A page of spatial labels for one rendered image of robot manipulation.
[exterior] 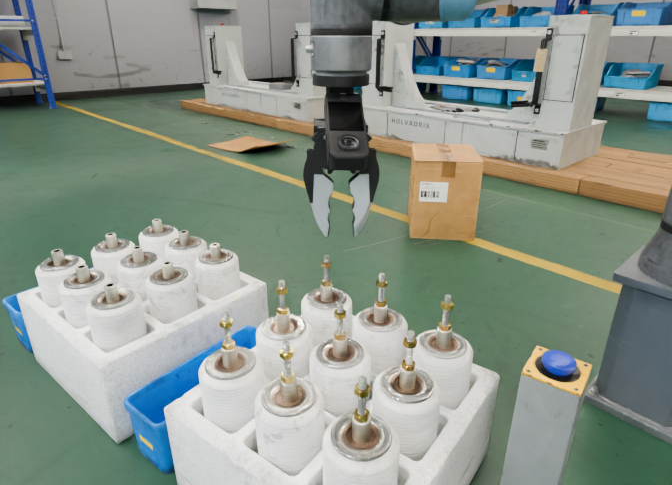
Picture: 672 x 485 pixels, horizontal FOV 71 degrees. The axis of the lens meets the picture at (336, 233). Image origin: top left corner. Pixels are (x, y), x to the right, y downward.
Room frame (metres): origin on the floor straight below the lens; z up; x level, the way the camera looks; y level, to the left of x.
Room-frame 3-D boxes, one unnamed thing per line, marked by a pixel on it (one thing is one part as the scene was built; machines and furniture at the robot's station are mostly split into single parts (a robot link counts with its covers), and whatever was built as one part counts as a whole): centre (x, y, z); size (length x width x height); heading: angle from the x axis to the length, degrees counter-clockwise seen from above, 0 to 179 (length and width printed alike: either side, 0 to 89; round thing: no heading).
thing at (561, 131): (3.02, -0.83, 0.45); 1.45 x 0.57 x 0.74; 43
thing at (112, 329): (0.76, 0.42, 0.16); 0.10 x 0.10 x 0.18
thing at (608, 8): (5.03, -2.55, 0.89); 0.50 x 0.38 x 0.21; 133
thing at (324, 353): (0.60, -0.01, 0.25); 0.08 x 0.08 x 0.01
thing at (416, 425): (0.53, -0.10, 0.16); 0.10 x 0.10 x 0.18
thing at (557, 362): (0.49, -0.28, 0.32); 0.04 x 0.04 x 0.02
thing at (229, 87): (4.50, 0.57, 0.45); 1.61 x 0.57 x 0.74; 43
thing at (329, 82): (0.62, -0.01, 0.60); 0.09 x 0.08 x 0.12; 2
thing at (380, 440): (0.44, -0.03, 0.25); 0.08 x 0.08 x 0.01
